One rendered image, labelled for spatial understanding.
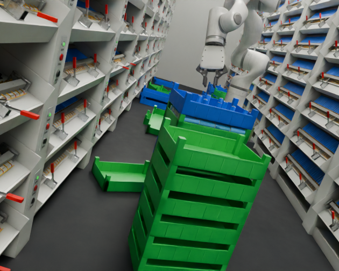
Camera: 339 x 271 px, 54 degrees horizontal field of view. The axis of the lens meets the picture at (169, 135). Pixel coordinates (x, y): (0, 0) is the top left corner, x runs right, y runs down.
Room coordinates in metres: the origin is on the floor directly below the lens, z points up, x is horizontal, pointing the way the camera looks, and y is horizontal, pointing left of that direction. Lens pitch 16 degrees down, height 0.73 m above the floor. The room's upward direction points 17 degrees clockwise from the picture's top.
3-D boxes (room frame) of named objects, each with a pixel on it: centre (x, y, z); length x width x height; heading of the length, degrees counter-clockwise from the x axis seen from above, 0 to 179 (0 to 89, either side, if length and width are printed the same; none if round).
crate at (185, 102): (1.33, -0.13, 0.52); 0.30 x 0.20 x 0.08; 109
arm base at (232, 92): (2.09, -0.32, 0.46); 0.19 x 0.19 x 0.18
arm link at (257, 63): (2.08, -0.35, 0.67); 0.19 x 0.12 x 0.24; 66
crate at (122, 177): (1.52, 0.14, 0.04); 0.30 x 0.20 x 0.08; 123
